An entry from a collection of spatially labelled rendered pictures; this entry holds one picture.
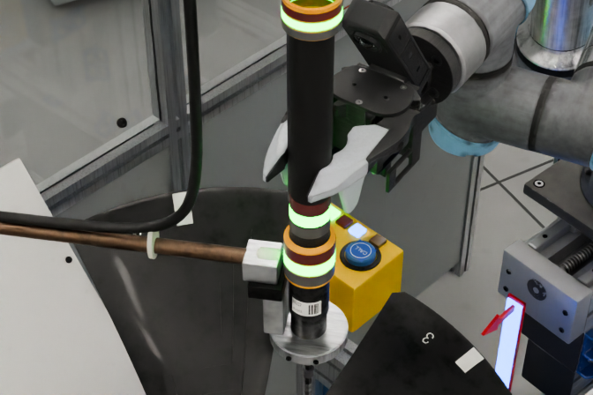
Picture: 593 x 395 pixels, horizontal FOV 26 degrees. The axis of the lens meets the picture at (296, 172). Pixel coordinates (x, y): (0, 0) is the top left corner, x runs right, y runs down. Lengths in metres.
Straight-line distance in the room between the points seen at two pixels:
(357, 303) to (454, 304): 1.42
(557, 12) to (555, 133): 0.47
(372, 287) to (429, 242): 1.25
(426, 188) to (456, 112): 1.56
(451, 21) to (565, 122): 0.16
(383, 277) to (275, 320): 0.60
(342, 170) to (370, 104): 0.08
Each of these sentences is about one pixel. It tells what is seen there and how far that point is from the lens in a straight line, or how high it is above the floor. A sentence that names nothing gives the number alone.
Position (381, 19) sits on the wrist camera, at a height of 1.71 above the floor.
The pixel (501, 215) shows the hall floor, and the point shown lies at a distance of 3.33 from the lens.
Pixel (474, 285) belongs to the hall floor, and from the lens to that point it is 3.15.
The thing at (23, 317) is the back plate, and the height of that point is 1.25.
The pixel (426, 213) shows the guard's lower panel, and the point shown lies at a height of 0.32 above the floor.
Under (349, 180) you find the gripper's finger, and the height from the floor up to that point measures 1.62.
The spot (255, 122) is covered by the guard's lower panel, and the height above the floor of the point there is 0.89.
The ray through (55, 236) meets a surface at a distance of 1.12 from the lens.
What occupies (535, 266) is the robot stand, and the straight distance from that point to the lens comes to 1.83.
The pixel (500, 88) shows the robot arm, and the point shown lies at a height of 1.54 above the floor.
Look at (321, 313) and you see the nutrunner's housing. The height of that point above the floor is 1.46.
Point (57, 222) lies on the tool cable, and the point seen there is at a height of 1.53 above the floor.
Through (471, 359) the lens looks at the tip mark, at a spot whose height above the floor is 1.19.
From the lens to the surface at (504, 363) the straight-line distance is 1.59.
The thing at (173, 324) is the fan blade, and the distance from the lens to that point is 1.27.
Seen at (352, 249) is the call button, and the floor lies 1.08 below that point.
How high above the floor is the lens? 2.30
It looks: 42 degrees down
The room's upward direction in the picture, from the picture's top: straight up
